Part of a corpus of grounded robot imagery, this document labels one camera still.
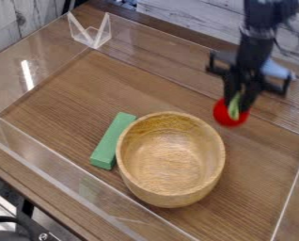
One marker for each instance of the green rectangular block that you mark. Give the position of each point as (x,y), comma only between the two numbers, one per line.
(103,157)

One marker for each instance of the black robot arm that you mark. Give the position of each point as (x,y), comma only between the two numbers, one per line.
(264,16)

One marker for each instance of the black table leg bracket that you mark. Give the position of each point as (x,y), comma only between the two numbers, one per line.
(36,231)

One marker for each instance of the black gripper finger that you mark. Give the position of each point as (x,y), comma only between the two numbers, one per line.
(249,95)
(232,89)

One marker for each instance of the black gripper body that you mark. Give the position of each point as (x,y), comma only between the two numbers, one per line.
(273,76)

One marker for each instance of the wooden bowl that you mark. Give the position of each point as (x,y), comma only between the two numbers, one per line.
(169,158)

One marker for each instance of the red plush strawberry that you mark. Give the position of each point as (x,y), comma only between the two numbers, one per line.
(228,114)

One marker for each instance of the clear acrylic corner bracket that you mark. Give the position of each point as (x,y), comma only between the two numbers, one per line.
(91,36)

